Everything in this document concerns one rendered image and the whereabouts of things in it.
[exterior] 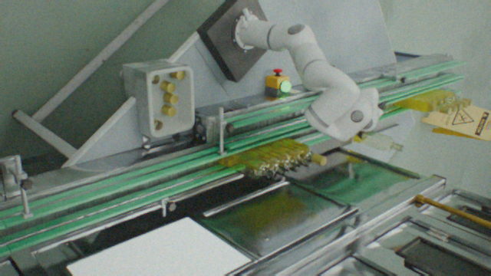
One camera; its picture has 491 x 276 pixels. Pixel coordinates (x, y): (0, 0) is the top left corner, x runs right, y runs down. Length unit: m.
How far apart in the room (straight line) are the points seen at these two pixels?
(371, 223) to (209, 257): 0.56
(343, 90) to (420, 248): 0.58
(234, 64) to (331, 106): 0.54
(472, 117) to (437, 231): 3.23
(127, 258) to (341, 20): 1.45
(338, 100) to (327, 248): 0.45
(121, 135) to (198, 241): 0.45
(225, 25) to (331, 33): 0.68
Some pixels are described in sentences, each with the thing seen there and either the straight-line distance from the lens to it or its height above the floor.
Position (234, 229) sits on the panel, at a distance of 1.49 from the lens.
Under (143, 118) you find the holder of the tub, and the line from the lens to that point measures 1.59.
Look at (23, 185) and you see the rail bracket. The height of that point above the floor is 1.01.
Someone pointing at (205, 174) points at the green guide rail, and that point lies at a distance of 1.64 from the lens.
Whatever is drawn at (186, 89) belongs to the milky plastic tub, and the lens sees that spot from 1.62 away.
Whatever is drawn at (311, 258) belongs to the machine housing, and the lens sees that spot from 1.40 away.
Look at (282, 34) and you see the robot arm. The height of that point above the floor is 1.04.
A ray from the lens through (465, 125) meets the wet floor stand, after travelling 4.83.
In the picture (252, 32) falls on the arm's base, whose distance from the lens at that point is 1.68.
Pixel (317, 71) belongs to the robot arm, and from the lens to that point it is 1.34.
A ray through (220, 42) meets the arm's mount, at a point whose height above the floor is 0.81.
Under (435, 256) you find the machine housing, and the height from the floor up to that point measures 1.60.
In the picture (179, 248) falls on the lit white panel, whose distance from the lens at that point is 1.41.
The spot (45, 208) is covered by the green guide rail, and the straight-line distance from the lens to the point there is 1.36.
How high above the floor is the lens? 2.12
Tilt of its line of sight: 45 degrees down
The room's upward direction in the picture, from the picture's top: 112 degrees clockwise
